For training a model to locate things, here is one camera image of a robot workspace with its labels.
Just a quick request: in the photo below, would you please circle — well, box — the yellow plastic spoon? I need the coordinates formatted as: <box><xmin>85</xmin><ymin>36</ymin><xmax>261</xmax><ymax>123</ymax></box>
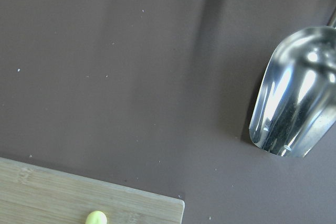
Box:
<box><xmin>85</xmin><ymin>210</ymin><xmax>108</xmax><ymax>224</ymax></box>

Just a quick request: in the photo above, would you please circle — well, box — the metal scoop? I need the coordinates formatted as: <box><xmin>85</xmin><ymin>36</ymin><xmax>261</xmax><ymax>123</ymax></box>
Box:
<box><xmin>249</xmin><ymin>16</ymin><xmax>335</xmax><ymax>157</ymax></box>

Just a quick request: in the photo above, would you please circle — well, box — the bamboo cutting board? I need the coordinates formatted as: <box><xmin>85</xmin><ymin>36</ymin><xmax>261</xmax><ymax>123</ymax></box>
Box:
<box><xmin>1</xmin><ymin>158</ymin><xmax>185</xmax><ymax>223</ymax></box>

